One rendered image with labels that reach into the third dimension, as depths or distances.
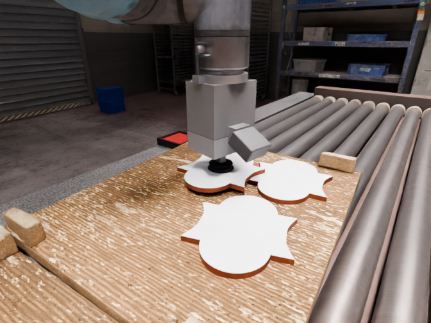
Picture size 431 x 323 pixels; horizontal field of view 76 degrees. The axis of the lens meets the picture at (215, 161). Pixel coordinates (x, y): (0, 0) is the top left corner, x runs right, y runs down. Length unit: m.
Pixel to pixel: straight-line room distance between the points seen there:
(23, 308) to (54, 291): 0.02
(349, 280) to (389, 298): 0.04
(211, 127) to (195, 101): 0.04
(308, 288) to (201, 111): 0.25
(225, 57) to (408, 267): 0.32
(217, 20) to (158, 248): 0.28
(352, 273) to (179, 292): 0.18
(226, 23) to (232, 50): 0.03
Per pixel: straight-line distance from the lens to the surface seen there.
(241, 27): 0.38
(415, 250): 0.41
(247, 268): 0.29
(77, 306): 0.29
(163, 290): 0.28
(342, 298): 0.32
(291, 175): 0.47
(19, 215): 0.39
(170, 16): 0.40
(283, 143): 0.70
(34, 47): 5.35
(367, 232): 0.42
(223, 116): 0.38
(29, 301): 0.32
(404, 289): 0.36
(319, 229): 0.37
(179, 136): 0.68
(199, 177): 0.42
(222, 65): 0.38
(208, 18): 0.38
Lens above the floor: 1.15
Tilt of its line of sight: 24 degrees down
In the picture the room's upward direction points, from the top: straight up
